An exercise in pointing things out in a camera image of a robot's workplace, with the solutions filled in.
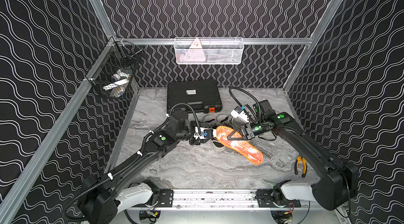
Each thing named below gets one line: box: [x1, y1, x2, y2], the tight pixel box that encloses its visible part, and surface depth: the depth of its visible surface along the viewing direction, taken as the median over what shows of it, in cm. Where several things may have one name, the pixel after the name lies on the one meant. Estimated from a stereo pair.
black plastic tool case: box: [166, 79, 223, 114], surface depth 111 cm
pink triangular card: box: [186, 37, 206, 62], surface depth 91 cm
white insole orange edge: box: [215, 125, 265, 165], surface depth 66 cm
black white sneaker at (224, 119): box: [215, 113, 234, 128], surface depth 99 cm
